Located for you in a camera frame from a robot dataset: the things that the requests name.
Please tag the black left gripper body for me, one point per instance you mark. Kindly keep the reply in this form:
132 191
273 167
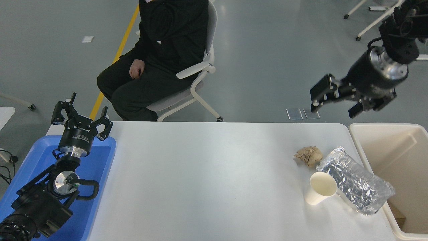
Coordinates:
77 135

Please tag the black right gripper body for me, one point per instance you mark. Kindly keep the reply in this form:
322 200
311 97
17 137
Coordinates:
364 80

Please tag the white paper cup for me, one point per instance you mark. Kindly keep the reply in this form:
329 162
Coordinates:
317 191

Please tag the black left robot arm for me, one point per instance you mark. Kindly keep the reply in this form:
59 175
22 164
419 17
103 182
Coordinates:
36 204

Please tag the person's left hand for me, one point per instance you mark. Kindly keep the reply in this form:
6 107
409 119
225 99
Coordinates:
137 68

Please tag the clear floor plate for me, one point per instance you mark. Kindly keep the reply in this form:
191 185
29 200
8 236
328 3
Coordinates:
311 113
294 113

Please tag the blue plastic tray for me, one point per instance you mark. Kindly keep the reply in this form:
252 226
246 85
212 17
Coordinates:
97 167

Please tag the white leg with castor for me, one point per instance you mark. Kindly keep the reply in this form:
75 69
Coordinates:
18 101

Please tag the white wheeled furniture base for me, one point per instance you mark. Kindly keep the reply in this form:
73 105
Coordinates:
369 28

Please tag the large pale bin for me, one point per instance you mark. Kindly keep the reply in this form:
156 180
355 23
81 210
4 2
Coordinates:
401 150

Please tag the white floor bar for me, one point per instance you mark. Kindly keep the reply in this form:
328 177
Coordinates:
422 57

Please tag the white side table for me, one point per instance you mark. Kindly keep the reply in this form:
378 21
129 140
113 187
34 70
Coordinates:
6 117

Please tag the crumpled tan paper ball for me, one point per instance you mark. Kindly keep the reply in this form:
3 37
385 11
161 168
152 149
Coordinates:
308 155

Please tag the silver foil tray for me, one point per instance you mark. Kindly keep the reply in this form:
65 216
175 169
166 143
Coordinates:
354 180

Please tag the person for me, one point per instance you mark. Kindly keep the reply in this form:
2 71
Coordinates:
167 40

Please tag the white grey office chair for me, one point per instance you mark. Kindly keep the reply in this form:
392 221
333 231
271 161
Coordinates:
197 68

